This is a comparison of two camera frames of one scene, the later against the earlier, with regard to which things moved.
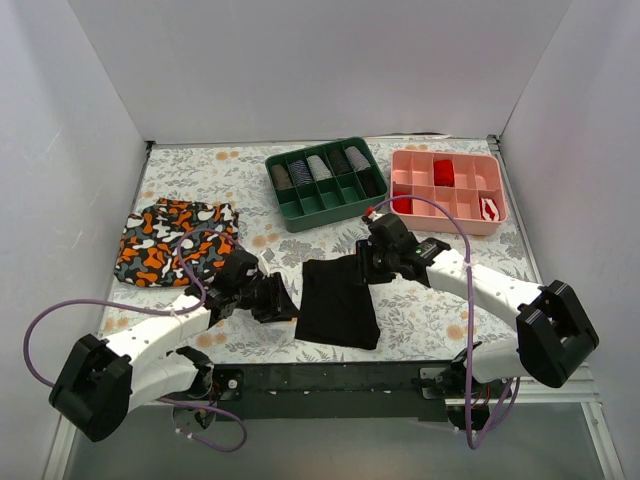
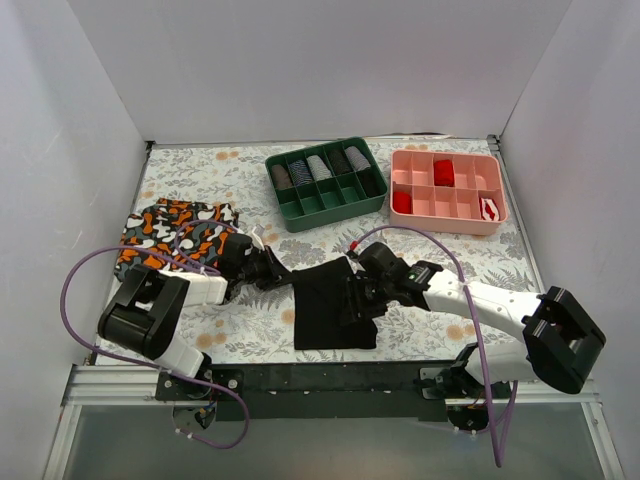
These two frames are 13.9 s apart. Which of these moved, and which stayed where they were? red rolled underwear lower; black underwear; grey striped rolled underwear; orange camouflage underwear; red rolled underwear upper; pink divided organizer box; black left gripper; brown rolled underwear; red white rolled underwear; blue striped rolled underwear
Moved: black left gripper; black underwear
Stayed: blue striped rolled underwear; red white rolled underwear; brown rolled underwear; orange camouflage underwear; red rolled underwear lower; grey striped rolled underwear; red rolled underwear upper; pink divided organizer box
